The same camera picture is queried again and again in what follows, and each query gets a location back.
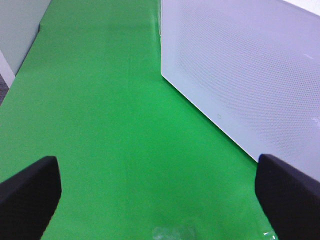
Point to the green table cover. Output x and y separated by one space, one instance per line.
137 160

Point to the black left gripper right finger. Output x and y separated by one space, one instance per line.
289 198

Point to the white microwave door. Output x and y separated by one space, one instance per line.
253 68

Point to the white wall panel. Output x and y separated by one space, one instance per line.
19 26

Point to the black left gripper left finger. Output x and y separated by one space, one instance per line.
29 199

